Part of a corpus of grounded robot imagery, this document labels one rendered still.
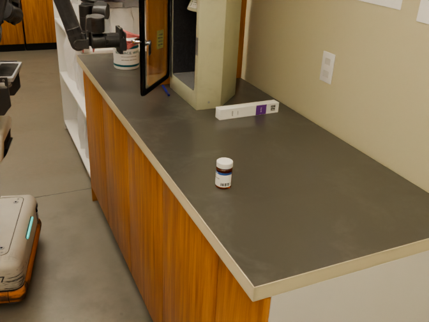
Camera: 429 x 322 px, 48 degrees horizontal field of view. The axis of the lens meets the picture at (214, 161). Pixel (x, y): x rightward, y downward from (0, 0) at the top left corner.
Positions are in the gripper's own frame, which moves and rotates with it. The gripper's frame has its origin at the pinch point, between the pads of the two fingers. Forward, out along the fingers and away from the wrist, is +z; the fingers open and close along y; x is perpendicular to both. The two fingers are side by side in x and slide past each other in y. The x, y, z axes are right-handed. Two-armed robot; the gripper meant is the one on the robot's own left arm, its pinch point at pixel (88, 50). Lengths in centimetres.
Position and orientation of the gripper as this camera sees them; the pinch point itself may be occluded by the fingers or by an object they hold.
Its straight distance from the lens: 229.7
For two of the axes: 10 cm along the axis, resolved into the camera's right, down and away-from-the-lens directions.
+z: -0.5, 9.0, 4.4
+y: 9.1, -1.4, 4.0
